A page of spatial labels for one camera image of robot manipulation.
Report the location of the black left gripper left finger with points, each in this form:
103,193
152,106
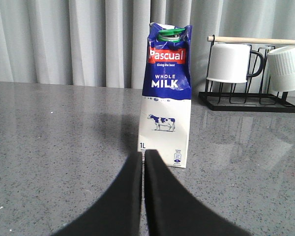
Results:
117,212

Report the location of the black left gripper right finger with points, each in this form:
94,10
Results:
173,211

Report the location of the blue white milk carton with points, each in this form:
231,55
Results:
166,97

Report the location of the grey pleated curtain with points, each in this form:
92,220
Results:
102,43

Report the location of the white ribbed mug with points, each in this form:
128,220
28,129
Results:
281,63

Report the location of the black wire mug rack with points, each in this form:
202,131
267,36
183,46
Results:
256,95

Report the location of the white mug black handle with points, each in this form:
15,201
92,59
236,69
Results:
229,63

